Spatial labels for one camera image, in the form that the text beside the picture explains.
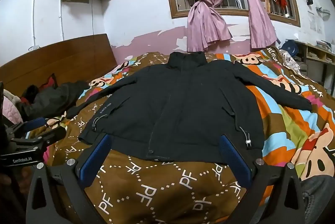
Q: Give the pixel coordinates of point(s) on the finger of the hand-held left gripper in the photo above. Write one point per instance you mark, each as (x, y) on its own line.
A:
(35, 123)
(53, 134)

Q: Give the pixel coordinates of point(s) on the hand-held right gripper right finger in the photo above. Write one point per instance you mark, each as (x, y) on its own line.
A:
(235, 163)

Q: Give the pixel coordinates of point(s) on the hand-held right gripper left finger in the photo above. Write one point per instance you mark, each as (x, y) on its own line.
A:
(94, 161)

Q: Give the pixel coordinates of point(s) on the black jacket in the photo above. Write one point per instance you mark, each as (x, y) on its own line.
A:
(183, 108)

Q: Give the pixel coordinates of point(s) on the dark clothes pile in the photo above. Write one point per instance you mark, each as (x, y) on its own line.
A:
(52, 101)

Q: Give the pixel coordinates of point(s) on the pink quilted pillow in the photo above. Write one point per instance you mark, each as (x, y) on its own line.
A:
(11, 111)

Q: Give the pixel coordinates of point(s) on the printed cartoon blanket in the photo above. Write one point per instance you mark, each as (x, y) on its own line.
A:
(162, 187)

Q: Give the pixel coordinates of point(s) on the wooden headboard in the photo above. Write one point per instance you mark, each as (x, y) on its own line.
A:
(65, 56)

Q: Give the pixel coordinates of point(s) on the grey cloth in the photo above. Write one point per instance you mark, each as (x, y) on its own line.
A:
(319, 195)

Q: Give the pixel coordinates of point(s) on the floral cloth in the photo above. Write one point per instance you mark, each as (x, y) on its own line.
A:
(290, 61)

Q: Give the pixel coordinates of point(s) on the blue cap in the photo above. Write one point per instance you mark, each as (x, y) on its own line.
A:
(290, 47)

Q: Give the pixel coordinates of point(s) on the wooden shelf desk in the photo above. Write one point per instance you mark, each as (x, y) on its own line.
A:
(314, 61)

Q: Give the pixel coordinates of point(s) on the pink curtain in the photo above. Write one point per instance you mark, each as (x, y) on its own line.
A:
(259, 20)
(206, 25)

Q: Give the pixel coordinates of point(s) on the white wall socket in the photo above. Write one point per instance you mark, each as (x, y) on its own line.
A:
(33, 47)

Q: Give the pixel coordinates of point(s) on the white wall papers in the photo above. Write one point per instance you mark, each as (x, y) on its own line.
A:
(315, 23)

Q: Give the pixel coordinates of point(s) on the metal wall bracket shelf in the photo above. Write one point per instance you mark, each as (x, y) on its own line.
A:
(322, 10)

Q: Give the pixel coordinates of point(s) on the black wall fixture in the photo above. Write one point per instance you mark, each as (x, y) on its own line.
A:
(309, 0)

